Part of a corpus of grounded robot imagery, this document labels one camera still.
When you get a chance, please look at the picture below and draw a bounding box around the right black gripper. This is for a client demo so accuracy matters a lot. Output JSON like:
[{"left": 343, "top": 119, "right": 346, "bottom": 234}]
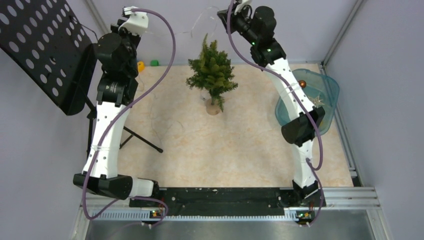
[{"left": 217, "top": 1, "right": 259, "bottom": 46}]

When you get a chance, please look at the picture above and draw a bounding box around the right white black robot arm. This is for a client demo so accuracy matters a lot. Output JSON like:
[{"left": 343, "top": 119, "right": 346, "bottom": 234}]
[{"left": 216, "top": 1, "right": 326, "bottom": 207}]

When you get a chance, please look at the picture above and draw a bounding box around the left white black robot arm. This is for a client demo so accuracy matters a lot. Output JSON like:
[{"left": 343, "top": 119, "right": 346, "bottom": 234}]
[{"left": 73, "top": 19, "right": 161, "bottom": 207}]

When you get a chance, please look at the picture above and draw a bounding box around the small green christmas tree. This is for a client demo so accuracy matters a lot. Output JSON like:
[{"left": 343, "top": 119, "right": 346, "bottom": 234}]
[{"left": 185, "top": 34, "right": 239, "bottom": 116}]

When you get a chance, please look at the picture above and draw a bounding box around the yellow toy block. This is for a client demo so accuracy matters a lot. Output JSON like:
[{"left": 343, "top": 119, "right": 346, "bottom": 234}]
[{"left": 137, "top": 61, "right": 145, "bottom": 73}]

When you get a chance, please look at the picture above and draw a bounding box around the green toy block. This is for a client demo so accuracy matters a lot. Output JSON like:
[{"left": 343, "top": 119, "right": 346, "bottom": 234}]
[{"left": 150, "top": 59, "right": 160, "bottom": 67}]

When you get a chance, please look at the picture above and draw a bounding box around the copper bauble ornament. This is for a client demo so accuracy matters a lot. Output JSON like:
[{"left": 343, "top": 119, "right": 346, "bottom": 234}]
[{"left": 298, "top": 80, "right": 307, "bottom": 89}]

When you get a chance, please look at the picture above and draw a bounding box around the black perforated music stand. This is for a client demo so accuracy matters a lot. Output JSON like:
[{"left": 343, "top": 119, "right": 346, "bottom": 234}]
[{"left": 0, "top": 0, "right": 164, "bottom": 180}]

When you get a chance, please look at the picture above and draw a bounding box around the teal plastic tray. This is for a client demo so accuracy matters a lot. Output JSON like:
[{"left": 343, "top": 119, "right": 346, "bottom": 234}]
[{"left": 274, "top": 68, "right": 340, "bottom": 135}]

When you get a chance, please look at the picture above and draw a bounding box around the silver star ornament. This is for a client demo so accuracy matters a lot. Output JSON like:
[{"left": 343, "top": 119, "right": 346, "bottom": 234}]
[{"left": 308, "top": 95, "right": 326, "bottom": 108}]

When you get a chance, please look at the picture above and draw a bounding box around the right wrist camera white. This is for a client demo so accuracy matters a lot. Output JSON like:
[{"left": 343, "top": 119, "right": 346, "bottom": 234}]
[{"left": 231, "top": 0, "right": 252, "bottom": 15}]

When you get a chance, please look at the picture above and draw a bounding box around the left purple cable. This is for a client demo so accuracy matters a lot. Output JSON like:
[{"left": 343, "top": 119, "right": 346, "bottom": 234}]
[{"left": 81, "top": 8, "right": 176, "bottom": 229}]

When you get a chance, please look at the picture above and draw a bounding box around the purple cable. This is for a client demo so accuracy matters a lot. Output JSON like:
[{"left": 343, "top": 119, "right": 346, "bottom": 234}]
[
  {"left": 226, "top": 0, "right": 327, "bottom": 227},
  {"left": 81, "top": 8, "right": 176, "bottom": 229}
]

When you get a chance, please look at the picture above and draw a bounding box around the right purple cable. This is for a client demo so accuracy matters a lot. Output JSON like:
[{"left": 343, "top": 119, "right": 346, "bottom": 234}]
[{"left": 226, "top": 0, "right": 327, "bottom": 227}]

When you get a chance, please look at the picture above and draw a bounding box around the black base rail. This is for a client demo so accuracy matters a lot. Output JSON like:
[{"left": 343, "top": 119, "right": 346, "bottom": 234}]
[{"left": 129, "top": 187, "right": 326, "bottom": 217}]

